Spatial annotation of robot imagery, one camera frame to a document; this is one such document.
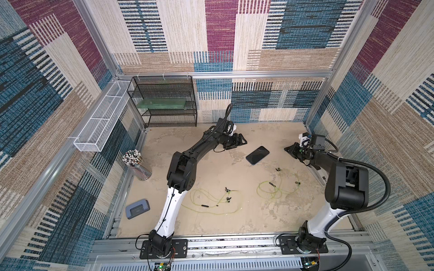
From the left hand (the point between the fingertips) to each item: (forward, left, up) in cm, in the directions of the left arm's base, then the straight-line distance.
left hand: (243, 143), depth 97 cm
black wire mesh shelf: (+29, +45, +19) cm, 57 cm away
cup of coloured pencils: (-15, +54, +8) cm, 57 cm away
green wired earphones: (-28, +23, -12) cm, 38 cm away
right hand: (-3, -24, -3) cm, 25 cm away
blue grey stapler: (-32, +54, -9) cm, 64 cm away
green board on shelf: (+20, +46, +13) cm, 52 cm away
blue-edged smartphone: (+1, -10, -13) cm, 16 cm away
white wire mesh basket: (+5, +81, +7) cm, 82 cm away
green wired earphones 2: (-25, -17, -12) cm, 32 cm away
